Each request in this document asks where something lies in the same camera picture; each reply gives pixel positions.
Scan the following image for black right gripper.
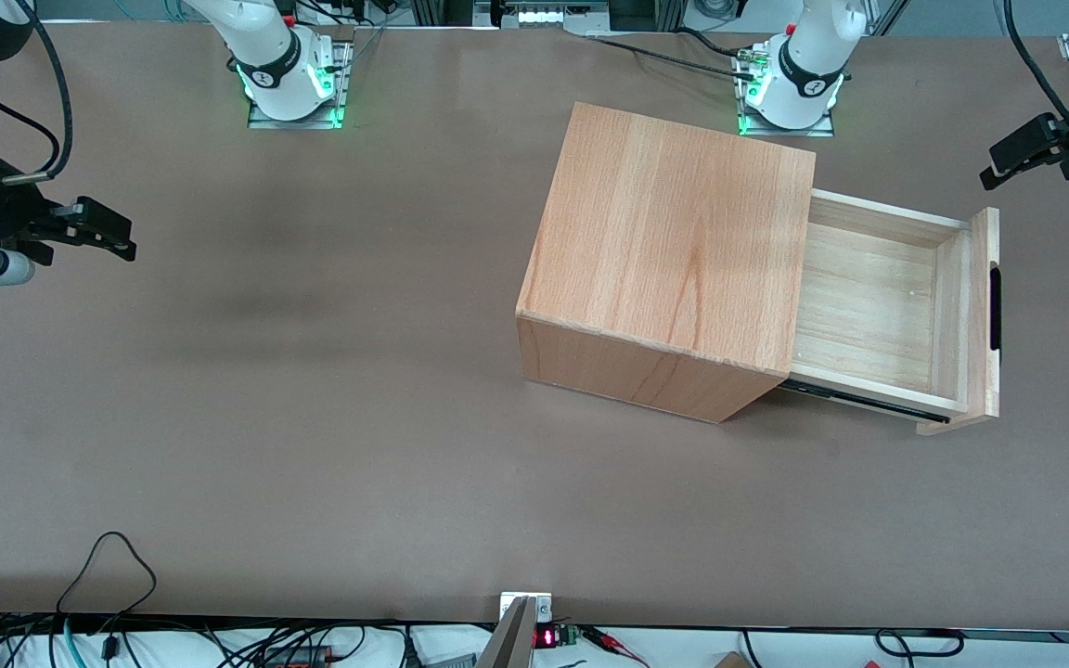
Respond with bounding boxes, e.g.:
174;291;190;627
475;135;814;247
0;153;138;265

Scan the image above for light wooden drawer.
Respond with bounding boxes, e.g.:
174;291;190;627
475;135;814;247
780;188;1002;436

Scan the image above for wooden drawer cabinet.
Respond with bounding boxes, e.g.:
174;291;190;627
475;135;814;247
515;102;817;425

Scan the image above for white power strip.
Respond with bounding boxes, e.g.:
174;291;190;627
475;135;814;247
497;0;612;31

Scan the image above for red clip leads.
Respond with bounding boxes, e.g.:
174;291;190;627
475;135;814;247
581;626;649;667

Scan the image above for black drawer slide rail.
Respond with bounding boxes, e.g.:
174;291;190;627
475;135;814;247
780;379;951;425

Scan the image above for thin black cable loop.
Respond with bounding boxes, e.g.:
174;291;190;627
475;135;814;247
54;532;158;641

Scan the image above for black cable on table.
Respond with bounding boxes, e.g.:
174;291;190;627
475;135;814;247
586;28;763;80

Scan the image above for black looped cable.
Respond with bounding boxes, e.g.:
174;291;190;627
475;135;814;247
873;629;967;660

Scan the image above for silver camera mount bracket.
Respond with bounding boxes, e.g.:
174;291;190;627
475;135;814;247
500;592;554;624

